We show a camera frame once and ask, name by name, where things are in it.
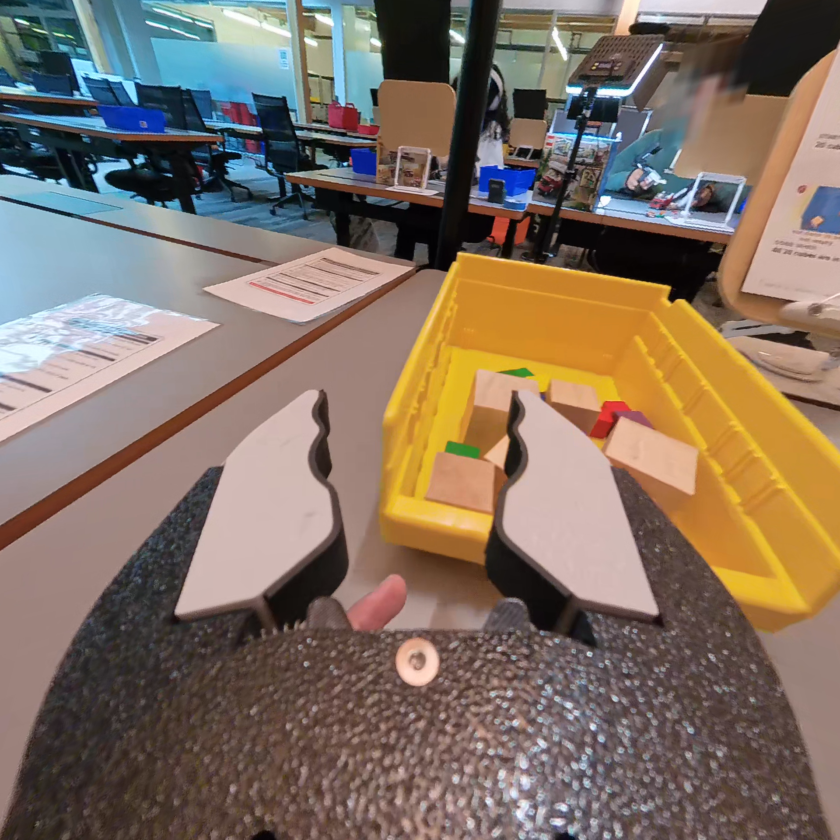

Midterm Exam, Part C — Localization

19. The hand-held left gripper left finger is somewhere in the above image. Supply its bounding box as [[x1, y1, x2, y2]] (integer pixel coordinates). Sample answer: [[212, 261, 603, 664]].
[[174, 390, 350, 632]]

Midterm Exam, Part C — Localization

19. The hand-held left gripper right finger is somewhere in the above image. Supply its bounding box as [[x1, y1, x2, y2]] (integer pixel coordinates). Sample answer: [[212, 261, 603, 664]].
[[484, 391, 661, 636]]

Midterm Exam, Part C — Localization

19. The pile of large plain wooden cubes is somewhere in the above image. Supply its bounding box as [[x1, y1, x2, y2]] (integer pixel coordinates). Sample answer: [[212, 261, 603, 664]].
[[425, 369, 700, 515]]

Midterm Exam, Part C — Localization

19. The pile of small coloured cubes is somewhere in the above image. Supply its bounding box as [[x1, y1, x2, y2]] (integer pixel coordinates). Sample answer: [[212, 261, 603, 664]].
[[445, 367, 654, 460]]

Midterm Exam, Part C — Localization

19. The yellow plastic box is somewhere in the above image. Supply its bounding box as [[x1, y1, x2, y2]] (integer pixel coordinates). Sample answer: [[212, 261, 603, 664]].
[[381, 252, 840, 634]]

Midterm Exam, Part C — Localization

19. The colourful toy box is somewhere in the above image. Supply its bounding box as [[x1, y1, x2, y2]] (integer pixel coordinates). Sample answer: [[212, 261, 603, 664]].
[[535, 134, 618, 211]]

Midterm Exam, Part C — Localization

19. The white printed paper sheet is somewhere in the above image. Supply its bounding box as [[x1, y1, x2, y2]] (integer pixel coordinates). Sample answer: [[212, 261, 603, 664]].
[[203, 247, 417, 326]]

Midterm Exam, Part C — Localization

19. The laminated printed sheet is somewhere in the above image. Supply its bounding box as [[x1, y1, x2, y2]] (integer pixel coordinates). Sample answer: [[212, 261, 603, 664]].
[[0, 293, 221, 444]]

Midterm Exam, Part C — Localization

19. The long wooden-edged desk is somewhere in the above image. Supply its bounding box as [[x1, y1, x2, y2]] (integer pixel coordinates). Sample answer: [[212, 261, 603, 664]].
[[0, 88, 227, 214], [285, 165, 735, 263]]

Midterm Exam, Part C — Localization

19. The clear acrylic stand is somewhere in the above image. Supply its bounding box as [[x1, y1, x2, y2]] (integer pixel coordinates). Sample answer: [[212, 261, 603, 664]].
[[682, 172, 749, 231]]

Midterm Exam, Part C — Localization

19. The white instruction sheet on stand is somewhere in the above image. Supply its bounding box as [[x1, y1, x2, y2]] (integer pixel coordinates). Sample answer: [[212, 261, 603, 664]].
[[742, 85, 840, 299]]

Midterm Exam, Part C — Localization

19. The black office chair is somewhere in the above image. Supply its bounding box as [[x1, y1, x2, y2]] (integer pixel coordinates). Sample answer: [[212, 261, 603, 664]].
[[252, 93, 322, 217], [134, 84, 253, 204]]

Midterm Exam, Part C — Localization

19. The black pole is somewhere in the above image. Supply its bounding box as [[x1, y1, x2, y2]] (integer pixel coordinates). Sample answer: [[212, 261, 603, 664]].
[[435, 0, 505, 271]]

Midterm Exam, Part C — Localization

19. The light panel on tripod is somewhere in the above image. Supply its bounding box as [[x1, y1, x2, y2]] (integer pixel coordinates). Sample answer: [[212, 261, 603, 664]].
[[538, 34, 670, 260]]

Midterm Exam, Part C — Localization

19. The clear picture frame stand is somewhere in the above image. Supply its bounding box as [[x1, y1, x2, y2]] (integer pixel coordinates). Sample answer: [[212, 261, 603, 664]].
[[386, 146, 439, 196]]

